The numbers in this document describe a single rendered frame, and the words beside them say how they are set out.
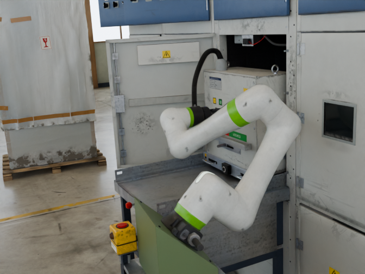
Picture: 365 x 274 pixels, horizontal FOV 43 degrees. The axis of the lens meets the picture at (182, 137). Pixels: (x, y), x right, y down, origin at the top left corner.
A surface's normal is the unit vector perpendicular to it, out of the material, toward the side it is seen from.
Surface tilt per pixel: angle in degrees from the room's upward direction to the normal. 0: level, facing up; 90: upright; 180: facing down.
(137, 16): 90
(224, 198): 91
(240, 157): 90
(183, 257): 90
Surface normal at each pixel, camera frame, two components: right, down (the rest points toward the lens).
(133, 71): 0.15, 0.22
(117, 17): -0.65, 0.22
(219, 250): 0.45, 0.19
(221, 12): -0.89, 0.15
